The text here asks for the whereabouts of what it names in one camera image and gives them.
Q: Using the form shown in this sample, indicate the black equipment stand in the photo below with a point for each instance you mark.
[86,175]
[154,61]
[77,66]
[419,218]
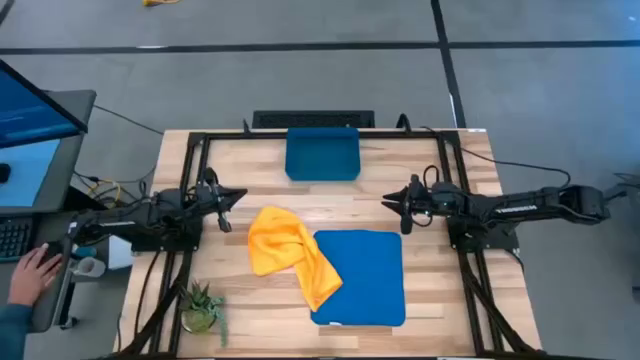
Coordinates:
[630,187]

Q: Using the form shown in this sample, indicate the teal container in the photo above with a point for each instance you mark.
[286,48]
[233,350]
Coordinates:
[86,251]

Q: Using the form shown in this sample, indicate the blue microfiber towel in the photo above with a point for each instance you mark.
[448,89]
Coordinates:
[370,280]

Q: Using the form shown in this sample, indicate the small black desk device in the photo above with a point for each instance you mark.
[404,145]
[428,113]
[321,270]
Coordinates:
[4,173]

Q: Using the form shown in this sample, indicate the person's forearm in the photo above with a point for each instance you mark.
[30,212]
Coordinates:
[12,330]

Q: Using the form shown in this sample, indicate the white mug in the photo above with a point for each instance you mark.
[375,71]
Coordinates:
[90,267]

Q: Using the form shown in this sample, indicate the yellow object on floor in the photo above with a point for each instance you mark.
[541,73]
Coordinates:
[160,2]

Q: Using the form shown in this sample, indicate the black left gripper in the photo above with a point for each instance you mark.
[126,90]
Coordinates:
[210,197]

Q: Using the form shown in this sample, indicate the black metal table frame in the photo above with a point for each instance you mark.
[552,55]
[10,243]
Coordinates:
[240,135]

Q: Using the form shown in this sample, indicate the computer monitor blue screen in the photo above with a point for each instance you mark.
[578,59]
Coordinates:
[30,115]

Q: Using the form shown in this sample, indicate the gray computer desk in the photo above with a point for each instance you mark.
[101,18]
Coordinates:
[70,150]

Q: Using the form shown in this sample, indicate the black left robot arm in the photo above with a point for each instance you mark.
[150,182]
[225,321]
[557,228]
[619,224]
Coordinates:
[125,222]

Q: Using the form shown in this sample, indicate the black keyboard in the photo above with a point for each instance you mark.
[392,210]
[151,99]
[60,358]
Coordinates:
[15,237]

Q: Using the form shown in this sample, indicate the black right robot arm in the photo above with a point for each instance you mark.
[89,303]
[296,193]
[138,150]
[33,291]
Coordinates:
[525,207]

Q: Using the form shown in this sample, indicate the white box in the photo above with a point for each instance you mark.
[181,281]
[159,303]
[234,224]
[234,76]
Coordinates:
[120,252]

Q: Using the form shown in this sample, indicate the orange microfiber towel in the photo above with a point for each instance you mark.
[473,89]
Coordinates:
[280,240]

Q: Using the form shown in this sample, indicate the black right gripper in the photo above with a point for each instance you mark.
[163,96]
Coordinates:
[417,202]

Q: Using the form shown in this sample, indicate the small potted succulent plant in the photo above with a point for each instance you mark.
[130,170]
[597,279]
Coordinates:
[200,310]

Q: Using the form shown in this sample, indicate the black floor vent grate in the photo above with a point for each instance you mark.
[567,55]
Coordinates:
[310,120]

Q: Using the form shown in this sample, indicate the person's hand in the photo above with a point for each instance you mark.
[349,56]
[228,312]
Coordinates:
[32,277]

